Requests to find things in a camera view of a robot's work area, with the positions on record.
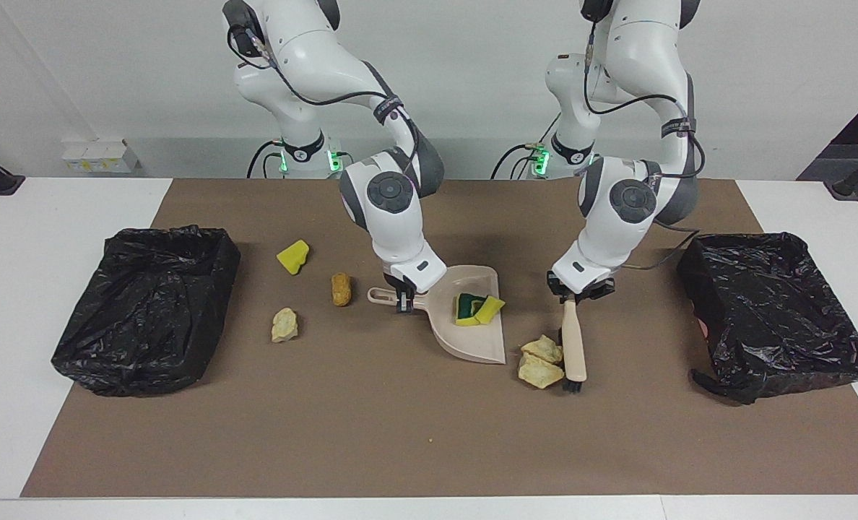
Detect pale tan foam chunk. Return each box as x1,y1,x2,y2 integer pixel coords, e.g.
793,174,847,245
521,334,564,364

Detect beige plastic dustpan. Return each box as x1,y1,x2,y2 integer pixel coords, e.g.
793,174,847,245
368,265,507,365

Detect small yellow green sponge piece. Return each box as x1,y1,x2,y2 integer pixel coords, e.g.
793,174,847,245
474,296,506,324

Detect tan orange foam chunk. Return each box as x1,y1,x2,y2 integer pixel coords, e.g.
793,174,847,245
518,354,566,390

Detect notched yellow green sponge piece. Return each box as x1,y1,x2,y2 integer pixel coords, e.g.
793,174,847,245
276,240,311,276

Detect black bag lined bin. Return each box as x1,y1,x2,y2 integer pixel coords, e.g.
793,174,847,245
677,232,858,405
51,225,242,397

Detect pale rounded foam chunk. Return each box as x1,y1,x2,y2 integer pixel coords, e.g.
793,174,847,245
271,308,300,343

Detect brown table mat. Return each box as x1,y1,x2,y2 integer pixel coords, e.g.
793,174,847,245
21,178,858,498

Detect black base cable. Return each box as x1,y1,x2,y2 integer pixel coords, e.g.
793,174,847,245
247,139,285,179
490,141,545,179

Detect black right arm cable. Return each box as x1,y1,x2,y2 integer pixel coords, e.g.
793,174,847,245
230,22,423,189

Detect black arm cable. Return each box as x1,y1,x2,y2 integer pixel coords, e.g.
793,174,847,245
583,18,707,272
230,22,423,189

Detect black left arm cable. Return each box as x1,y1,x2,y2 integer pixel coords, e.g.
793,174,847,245
583,18,707,272

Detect white wall boxes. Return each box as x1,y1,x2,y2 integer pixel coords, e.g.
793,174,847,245
62,139,141,174

